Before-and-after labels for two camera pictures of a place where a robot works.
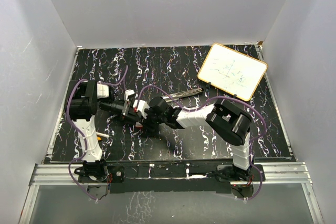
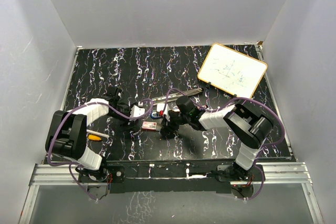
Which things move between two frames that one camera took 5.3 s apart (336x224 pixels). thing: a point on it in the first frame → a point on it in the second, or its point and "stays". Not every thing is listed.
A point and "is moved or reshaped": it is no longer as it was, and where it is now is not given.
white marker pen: [102, 134] stays
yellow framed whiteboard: [232, 71] stays
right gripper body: [153, 121] → [173, 120]
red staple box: [138, 125] is moved or reshaped
